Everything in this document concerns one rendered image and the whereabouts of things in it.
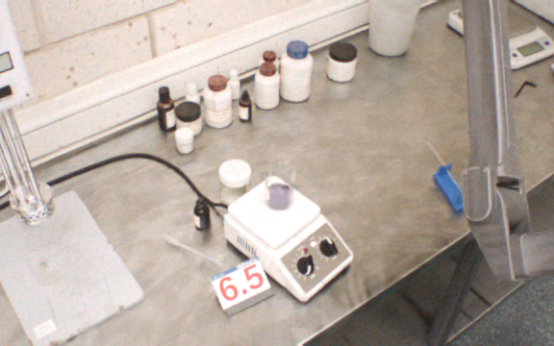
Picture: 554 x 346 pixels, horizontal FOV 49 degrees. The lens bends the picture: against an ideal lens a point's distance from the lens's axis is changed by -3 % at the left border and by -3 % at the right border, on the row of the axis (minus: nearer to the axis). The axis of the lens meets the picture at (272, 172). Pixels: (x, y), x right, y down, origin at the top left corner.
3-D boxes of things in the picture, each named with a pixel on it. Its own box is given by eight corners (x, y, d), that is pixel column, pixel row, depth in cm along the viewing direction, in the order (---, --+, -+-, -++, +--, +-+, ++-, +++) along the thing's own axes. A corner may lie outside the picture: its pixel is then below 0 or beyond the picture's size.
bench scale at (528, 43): (511, 73, 154) (516, 58, 150) (442, 24, 169) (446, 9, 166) (559, 54, 161) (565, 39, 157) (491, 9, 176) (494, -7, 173)
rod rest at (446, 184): (470, 208, 121) (475, 195, 118) (455, 210, 120) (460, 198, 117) (446, 172, 127) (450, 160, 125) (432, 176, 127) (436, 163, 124)
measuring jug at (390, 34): (357, 23, 167) (363, -27, 157) (403, 23, 168) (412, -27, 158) (369, 62, 154) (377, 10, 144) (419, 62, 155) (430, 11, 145)
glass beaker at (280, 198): (283, 219, 106) (285, 186, 101) (257, 206, 109) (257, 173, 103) (302, 198, 110) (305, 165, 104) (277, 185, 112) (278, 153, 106)
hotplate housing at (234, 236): (353, 263, 111) (359, 234, 105) (303, 308, 104) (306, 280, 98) (265, 197, 121) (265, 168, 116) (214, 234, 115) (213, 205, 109)
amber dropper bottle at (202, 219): (210, 217, 117) (209, 191, 112) (211, 229, 115) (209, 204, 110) (194, 218, 117) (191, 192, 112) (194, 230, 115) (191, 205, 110)
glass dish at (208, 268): (228, 286, 106) (228, 280, 105) (197, 283, 107) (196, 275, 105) (234, 261, 110) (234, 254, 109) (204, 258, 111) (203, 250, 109)
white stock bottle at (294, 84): (313, 101, 143) (316, 54, 134) (281, 103, 142) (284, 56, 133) (307, 83, 148) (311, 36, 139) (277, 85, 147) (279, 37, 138)
